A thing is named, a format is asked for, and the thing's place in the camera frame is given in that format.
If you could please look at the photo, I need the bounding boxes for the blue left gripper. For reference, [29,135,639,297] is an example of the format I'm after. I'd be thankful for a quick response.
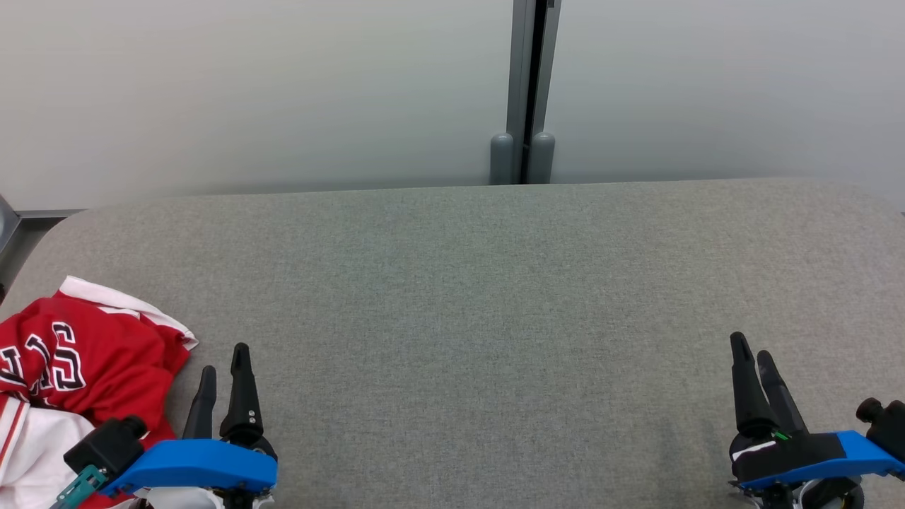
[106,343,279,509]

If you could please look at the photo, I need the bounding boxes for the grey metal partition post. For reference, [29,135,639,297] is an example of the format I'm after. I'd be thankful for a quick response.
[506,0,563,185]

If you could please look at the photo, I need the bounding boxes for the red Bulls jersey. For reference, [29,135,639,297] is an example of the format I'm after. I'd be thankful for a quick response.
[0,293,192,509]

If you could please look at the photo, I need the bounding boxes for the grey cylindrical post foot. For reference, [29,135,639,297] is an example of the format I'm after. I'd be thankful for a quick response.
[530,131,556,185]
[490,132,515,186]

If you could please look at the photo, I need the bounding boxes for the red Bulls 23 shorts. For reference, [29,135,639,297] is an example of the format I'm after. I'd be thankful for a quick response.
[59,276,199,351]

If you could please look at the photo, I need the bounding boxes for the teal left camera cable plug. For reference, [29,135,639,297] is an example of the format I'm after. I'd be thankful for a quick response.
[52,467,108,509]

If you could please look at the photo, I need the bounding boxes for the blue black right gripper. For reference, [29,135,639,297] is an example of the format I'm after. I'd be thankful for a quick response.
[728,332,905,509]

